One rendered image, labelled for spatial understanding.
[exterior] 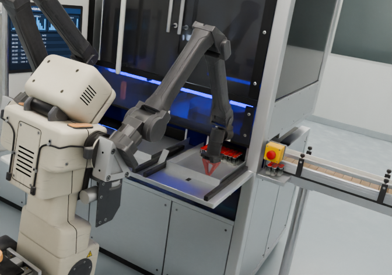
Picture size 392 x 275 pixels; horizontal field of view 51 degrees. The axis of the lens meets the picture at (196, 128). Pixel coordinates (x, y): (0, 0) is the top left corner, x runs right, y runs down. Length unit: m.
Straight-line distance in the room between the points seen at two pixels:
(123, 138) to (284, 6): 0.94
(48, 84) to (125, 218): 1.35
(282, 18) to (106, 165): 1.00
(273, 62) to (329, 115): 4.78
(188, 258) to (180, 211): 0.27
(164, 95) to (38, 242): 0.60
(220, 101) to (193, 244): 0.93
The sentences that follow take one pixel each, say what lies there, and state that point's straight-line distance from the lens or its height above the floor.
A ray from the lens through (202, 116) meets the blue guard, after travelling 1.96.
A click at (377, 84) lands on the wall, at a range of 6.36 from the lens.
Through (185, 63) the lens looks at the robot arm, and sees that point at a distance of 1.25.
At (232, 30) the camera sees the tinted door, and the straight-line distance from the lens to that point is 1.86.
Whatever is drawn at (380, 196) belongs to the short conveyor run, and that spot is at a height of 0.92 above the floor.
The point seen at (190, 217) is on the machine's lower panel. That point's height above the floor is 0.53.
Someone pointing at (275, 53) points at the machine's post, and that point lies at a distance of 1.78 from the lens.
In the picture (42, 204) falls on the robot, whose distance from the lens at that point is 1.32.
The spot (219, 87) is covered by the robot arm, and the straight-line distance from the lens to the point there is 1.50.
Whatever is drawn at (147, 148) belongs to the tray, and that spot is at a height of 0.88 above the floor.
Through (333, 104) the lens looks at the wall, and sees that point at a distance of 6.49.
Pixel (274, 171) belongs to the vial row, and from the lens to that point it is 1.91.
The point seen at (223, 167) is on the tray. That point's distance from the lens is 1.90.
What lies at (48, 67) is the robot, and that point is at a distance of 1.27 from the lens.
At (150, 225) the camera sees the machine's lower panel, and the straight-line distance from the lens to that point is 2.33.
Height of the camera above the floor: 1.62
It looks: 18 degrees down
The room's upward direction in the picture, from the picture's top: 8 degrees clockwise
